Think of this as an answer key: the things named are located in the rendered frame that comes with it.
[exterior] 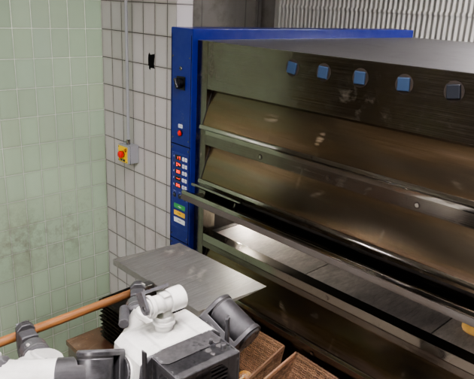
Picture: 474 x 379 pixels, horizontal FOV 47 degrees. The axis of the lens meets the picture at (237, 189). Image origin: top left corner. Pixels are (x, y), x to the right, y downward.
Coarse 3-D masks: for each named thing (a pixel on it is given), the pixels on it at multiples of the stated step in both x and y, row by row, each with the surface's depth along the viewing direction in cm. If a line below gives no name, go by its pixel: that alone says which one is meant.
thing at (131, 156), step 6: (120, 144) 300; (126, 144) 299; (132, 144) 300; (120, 150) 300; (126, 150) 296; (132, 150) 298; (126, 156) 297; (132, 156) 299; (126, 162) 298; (132, 162) 300
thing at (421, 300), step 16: (208, 208) 242; (240, 208) 247; (240, 224) 229; (272, 224) 229; (288, 224) 234; (288, 240) 211; (320, 240) 218; (320, 256) 200; (352, 256) 203; (368, 256) 207; (352, 272) 191; (384, 272) 191; (400, 272) 194; (400, 288) 178; (432, 288) 183; (448, 288) 186; (432, 304) 171; (464, 304) 173; (464, 320) 164
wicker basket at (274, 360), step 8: (264, 336) 249; (256, 344) 252; (264, 344) 249; (272, 344) 246; (280, 344) 242; (248, 352) 254; (256, 352) 251; (264, 352) 248; (272, 352) 245; (280, 352) 240; (240, 360) 258; (248, 360) 255; (264, 360) 248; (272, 360) 239; (280, 360) 242; (240, 368) 258; (248, 368) 254; (256, 368) 251; (264, 368) 248; (272, 368) 240; (248, 376) 229; (256, 376) 232; (264, 376) 236
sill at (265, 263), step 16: (208, 240) 271; (224, 240) 266; (240, 256) 256; (256, 256) 250; (272, 272) 242; (288, 272) 236; (304, 288) 230; (320, 288) 224; (336, 304) 218; (352, 304) 214; (368, 304) 214; (368, 320) 208; (384, 320) 203; (400, 320) 204; (400, 336) 199; (416, 336) 194; (432, 336) 195; (432, 352) 191; (448, 352) 186; (464, 352) 186; (464, 368) 183
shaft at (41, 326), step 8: (112, 296) 201; (120, 296) 202; (128, 296) 205; (96, 304) 196; (104, 304) 198; (112, 304) 200; (72, 312) 190; (80, 312) 191; (88, 312) 193; (48, 320) 184; (56, 320) 185; (64, 320) 187; (40, 328) 181; (48, 328) 183; (8, 336) 175; (0, 344) 172
